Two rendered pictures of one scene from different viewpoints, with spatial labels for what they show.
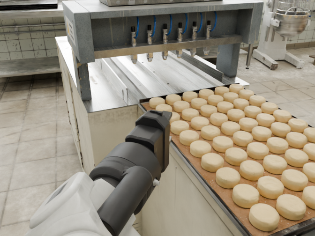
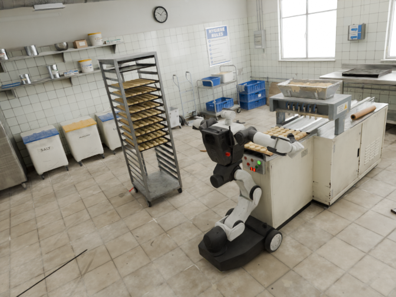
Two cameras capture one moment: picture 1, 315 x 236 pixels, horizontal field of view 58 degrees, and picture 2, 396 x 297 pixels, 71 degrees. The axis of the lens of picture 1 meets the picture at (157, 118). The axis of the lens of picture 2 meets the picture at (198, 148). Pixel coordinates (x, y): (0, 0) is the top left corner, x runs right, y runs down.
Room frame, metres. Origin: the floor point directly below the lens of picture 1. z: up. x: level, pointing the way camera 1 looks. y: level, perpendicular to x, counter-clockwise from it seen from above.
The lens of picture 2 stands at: (-0.57, -2.46, 1.95)
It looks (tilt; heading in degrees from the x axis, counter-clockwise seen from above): 22 degrees down; 77
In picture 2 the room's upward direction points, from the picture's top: 9 degrees counter-clockwise
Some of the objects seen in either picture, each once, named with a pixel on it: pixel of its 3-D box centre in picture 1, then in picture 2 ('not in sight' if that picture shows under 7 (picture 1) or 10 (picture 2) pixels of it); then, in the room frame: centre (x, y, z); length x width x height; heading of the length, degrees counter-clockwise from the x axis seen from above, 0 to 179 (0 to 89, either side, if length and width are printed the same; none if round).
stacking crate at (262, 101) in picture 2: not in sight; (251, 102); (2.45, 3.95, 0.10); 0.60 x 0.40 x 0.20; 15
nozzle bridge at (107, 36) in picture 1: (161, 45); (307, 112); (1.20, -0.02, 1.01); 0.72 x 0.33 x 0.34; 112
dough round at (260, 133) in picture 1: (261, 133); not in sight; (0.65, -0.28, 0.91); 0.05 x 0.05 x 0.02
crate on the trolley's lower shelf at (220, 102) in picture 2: not in sight; (220, 104); (1.52, 3.75, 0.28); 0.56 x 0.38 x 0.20; 25
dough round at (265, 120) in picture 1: (265, 120); not in sight; (0.73, -0.31, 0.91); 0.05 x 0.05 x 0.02
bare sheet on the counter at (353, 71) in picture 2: (28, 2); (366, 71); (3.36, 1.41, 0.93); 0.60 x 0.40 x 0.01; 108
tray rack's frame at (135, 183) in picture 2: not in sight; (142, 129); (-0.46, 0.96, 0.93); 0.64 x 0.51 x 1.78; 106
